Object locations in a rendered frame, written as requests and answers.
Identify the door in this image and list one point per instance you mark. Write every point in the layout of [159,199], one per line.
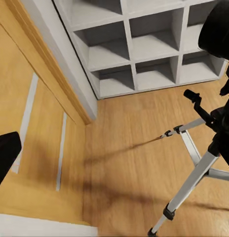
[46,181]

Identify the camera tripod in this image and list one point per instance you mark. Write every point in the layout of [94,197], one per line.
[218,120]

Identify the bookcase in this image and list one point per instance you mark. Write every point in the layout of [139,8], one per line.
[173,43]

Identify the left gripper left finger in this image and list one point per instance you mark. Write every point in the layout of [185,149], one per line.
[10,148]

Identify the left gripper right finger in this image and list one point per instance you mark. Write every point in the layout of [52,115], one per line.
[223,145]

